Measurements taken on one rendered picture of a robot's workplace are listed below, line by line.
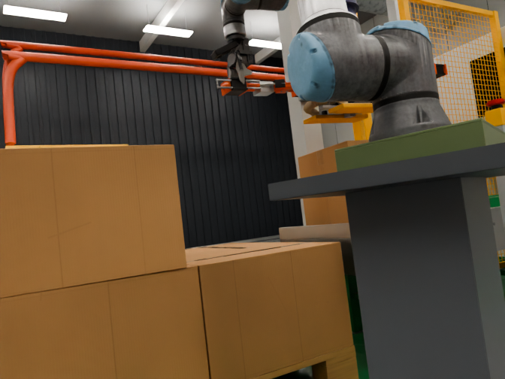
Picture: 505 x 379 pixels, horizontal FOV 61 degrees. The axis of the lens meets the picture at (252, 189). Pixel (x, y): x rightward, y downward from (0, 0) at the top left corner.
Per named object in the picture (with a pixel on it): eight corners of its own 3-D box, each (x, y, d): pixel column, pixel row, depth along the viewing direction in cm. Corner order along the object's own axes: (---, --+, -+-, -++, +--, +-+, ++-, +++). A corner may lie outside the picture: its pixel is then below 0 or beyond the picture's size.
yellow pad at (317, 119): (355, 122, 224) (353, 113, 224) (369, 117, 215) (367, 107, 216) (303, 124, 207) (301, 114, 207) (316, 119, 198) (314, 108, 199)
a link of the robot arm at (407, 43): (454, 90, 97) (443, 16, 99) (389, 91, 92) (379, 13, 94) (411, 110, 112) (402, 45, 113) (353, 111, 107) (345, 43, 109)
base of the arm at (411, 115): (467, 135, 101) (461, 95, 102) (432, 129, 88) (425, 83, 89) (393, 152, 115) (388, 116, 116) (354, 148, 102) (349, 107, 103)
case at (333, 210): (399, 223, 236) (389, 152, 239) (461, 220, 200) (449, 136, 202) (307, 237, 210) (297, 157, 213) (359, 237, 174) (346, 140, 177)
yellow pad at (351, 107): (382, 113, 208) (380, 102, 208) (398, 107, 199) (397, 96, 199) (328, 113, 191) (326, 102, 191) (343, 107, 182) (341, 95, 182)
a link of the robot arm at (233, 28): (228, 21, 170) (219, 31, 179) (230, 33, 170) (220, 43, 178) (249, 23, 174) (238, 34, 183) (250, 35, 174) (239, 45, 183)
